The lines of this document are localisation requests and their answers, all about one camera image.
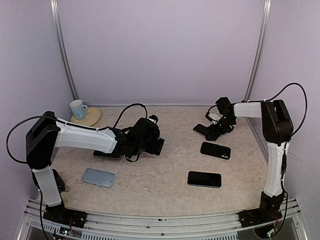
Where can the beige round plate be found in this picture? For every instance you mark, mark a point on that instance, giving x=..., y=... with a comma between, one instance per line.
x=91, y=118

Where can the black cylinder cup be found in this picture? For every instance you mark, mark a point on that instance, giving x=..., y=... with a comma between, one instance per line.
x=59, y=181

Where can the left aluminium frame post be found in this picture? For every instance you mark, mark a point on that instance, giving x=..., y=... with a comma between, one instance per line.
x=54, y=5

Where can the aluminium frame post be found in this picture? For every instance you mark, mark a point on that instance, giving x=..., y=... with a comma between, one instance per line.
x=259, y=49
x=54, y=5

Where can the front aluminium rail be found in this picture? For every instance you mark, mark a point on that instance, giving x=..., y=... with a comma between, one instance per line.
x=108, y=226

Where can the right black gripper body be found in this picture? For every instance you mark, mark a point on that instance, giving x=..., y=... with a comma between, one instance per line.
x=223, y=128

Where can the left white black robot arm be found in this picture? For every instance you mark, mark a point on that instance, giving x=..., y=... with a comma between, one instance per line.
x=50, y=133

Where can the light blue phone case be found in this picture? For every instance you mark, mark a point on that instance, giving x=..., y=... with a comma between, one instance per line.
x=98, y=177

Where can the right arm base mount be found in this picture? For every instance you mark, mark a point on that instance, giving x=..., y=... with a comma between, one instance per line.
x=268, y=210

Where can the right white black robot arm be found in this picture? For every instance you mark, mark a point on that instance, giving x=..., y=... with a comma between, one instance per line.
x=277, y=130

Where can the right aluminium frame post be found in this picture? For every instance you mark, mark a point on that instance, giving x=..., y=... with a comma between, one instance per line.
x=259, y=49

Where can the black phone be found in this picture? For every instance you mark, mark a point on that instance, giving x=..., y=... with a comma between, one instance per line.
x=204, y=179
x=200, y=129
x=111, y=156

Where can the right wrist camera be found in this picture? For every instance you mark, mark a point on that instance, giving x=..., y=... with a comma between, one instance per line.
x=212, y=117

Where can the light blue mug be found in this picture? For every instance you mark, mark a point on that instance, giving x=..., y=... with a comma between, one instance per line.
x=78, y=109

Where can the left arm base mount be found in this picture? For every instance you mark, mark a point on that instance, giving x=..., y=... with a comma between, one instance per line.
x=58, y=213

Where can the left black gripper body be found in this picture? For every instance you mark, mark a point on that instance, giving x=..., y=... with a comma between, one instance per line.
x=140, y=148

